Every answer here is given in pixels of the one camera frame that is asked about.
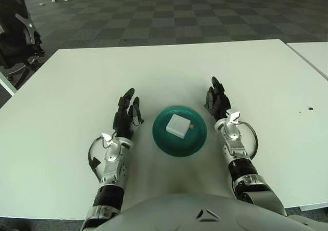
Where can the silver robot torso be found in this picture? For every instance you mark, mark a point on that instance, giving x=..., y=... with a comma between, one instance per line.
x=179, y=213

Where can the white charger block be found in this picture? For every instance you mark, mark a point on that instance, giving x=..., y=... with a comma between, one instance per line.
x=176, y=126

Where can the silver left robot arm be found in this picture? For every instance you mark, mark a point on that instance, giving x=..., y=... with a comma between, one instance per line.
x=112, y=169

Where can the black mesh office chair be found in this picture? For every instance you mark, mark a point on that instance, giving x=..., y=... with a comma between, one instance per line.
x=14, y=36

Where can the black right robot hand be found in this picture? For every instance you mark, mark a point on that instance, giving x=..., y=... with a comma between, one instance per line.
x=220, y=103

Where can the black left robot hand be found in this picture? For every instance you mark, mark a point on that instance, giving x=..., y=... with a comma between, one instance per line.
x=123, y=118

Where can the green round plate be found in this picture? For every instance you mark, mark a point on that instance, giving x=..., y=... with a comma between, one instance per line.
x=179, y=146

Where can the white table frame beam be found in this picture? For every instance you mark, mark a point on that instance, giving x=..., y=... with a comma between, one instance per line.
x=314, y=207

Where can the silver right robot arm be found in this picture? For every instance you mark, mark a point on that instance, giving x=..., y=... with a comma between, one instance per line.
x=238, y=159

